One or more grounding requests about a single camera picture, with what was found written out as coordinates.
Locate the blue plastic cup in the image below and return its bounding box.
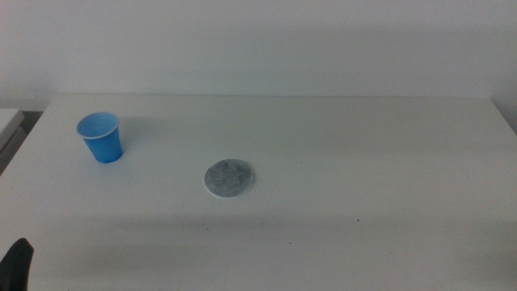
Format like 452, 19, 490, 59
76, 112, 124, 164

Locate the round grey cup mat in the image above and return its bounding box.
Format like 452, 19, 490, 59
204, 158, 256, 199

